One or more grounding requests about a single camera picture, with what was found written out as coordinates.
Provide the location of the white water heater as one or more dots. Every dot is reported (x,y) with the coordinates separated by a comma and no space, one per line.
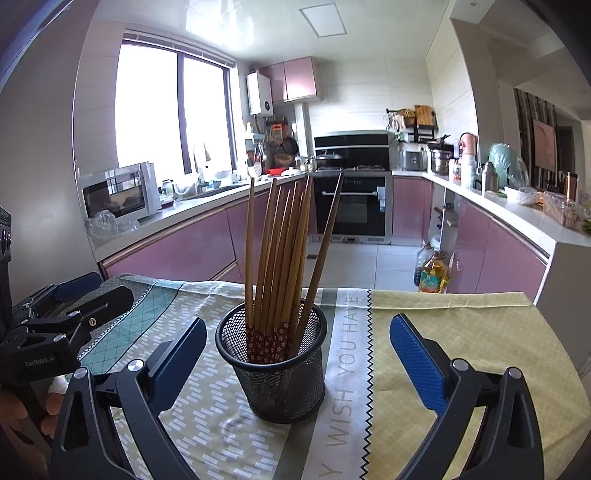
(258,94)

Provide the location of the yellow cooking oil bottle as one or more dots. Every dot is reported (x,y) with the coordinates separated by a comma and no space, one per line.
(434,277)

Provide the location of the black range hood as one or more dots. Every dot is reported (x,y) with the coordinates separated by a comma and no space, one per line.
(355,145)

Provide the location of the white microwave oven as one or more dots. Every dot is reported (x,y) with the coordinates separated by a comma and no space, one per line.
(115,194)

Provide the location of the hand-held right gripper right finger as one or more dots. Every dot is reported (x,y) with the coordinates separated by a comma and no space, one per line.
(415,364)

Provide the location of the clear plastic bag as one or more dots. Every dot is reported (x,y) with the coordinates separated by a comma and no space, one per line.
(104,226)

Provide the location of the wooden cutting board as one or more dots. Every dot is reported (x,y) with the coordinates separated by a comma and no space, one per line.
(425,116)

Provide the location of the clear plastic food container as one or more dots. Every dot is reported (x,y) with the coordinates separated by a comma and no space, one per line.
(561,210)

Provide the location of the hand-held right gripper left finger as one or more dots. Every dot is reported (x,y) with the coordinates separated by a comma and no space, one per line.
(184,355)

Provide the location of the black wall rack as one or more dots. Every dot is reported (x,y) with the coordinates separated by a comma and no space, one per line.
(408,134)

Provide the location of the white bowl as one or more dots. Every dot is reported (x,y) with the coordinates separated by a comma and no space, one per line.
(521,196)

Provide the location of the black mesh utensil holder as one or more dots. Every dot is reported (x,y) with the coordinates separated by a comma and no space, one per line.
(277,387)

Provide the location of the bundle of wooden chopsticks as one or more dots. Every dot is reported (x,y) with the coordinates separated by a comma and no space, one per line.
(277,258)

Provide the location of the framed wall picture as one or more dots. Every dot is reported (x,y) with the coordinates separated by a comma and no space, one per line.
(545,143)

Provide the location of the hanging pans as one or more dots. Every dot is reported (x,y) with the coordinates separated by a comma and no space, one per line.
(286,147)

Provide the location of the ceiling light panel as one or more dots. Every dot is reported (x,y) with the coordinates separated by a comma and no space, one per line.
(323,18)

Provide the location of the pink base cabinets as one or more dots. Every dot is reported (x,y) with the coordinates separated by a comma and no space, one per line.
(498,254)
(184,249)

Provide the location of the black wok with lid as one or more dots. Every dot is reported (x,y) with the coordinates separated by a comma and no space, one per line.
(328,160)

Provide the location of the teal appliance under plastic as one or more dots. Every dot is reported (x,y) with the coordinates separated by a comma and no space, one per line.
(501,159)

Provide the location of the steel stock pot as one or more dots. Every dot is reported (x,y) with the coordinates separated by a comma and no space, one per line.
(439,161)

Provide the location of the pink kettle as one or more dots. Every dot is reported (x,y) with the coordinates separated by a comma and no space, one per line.
(468,144)

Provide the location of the clear plastic bottle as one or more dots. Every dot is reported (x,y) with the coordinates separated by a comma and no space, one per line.
(421,258)

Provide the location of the white hanging cloth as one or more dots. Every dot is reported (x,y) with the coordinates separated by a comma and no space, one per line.
(201,157)

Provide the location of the black built-in oven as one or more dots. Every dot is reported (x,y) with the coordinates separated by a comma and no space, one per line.
(360,207)

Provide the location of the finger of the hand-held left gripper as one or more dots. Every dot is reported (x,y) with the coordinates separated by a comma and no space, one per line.
(78,281)
(115,300)

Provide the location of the steel thermos flask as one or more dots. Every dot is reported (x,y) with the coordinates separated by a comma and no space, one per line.
(489,177)

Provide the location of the silver rice cooker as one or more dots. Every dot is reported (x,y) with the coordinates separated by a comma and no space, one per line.
(412,161)

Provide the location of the person's left hand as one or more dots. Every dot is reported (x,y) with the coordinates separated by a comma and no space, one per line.
(51,406)

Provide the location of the pink wall cabinet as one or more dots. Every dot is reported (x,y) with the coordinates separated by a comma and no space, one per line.
(300,78)

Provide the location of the patterned tablecloth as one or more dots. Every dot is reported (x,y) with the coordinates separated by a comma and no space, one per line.
(485,332)

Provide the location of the red bowl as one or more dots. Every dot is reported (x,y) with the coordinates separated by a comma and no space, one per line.
(277,171)

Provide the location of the kitchen window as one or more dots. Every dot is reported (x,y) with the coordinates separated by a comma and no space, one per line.
(147,106)

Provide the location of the green leafy vegetables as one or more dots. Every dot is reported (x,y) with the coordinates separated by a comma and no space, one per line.
(586,221)

